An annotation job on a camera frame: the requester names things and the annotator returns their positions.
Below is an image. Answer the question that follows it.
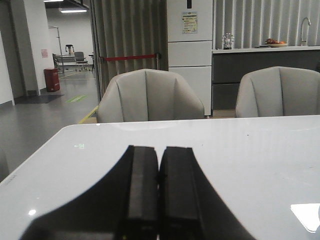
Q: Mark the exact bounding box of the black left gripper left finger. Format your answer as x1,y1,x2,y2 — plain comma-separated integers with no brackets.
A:
21,145,158,240

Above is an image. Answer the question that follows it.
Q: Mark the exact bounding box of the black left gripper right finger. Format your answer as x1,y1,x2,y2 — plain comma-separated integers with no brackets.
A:
159,147,254,240

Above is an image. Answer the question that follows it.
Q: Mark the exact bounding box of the grey padded chair left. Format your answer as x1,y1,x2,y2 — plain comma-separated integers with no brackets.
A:
96,68,205,123

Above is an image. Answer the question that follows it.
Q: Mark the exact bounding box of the grey padded chair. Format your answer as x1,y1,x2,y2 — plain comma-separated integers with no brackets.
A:
96,68,205,123
235,66,320,118

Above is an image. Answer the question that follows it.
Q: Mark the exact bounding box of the dark floor mat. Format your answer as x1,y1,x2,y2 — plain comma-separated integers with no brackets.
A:
14,94,63,104

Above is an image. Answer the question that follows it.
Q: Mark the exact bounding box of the grey padded chair right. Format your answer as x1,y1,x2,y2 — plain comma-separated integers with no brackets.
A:
235,66,320,118

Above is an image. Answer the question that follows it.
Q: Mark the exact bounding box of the dark grey kitchen counter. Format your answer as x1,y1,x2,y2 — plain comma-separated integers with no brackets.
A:
211,46,320,111

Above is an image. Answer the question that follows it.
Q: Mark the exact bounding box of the red barrier belt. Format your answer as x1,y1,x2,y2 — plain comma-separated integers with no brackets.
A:
99,53,162,62

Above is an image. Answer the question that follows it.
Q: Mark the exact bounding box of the red trash bin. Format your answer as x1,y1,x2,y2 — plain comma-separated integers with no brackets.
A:
44,68,60,92

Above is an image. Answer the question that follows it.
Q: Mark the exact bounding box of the distant grey office chair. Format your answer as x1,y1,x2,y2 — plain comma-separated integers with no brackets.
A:
74,51,88,71

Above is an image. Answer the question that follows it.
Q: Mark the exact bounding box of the distant metal table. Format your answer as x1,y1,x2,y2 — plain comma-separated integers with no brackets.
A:
52,53,77,73

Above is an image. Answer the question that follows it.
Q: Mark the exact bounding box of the glass ornament on counter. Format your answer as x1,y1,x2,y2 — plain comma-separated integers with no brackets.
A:
222,33,235,50

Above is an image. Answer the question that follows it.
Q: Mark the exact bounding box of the fruit bowl on counter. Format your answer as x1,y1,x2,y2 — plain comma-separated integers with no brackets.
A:
265,38,288,48

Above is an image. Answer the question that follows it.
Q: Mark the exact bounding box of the white refrigerator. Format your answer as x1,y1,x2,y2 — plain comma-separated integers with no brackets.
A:
166,0,213,116

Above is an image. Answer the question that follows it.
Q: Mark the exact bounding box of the chrome kitchen faucet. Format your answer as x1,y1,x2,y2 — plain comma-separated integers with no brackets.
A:
300,17,311,46

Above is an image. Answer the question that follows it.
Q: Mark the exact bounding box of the pink wall notice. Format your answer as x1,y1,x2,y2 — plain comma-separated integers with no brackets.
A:
41,48,48,58

